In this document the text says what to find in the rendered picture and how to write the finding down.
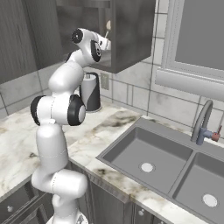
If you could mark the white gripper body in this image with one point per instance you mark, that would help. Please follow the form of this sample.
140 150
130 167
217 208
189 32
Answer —
106 43

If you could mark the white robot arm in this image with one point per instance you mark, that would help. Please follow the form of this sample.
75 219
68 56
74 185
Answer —
55 110

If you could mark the cream dish brush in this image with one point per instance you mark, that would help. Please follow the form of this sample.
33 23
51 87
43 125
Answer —
108 25

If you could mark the grey double sink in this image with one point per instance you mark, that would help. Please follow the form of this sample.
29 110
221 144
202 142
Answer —
163 163

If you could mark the grey base cabinet door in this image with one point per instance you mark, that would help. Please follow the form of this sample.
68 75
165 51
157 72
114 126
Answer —
145 217

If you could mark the grey tap with red lever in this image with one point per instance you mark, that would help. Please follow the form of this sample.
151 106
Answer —
202 116

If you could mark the silver round knob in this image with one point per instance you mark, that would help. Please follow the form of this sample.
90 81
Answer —
141 212
10 208

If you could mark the grey base drawer front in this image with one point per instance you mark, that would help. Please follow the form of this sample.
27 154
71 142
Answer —
20 204

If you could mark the grey open wall cabinet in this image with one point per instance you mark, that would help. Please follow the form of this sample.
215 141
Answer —
131 35

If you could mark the grey wall socket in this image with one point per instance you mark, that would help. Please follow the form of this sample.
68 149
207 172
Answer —
104 81

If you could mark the grey window frame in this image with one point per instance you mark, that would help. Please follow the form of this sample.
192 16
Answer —
192 43

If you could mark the grey wall cabinet run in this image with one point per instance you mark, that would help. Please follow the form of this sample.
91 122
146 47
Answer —
14 38

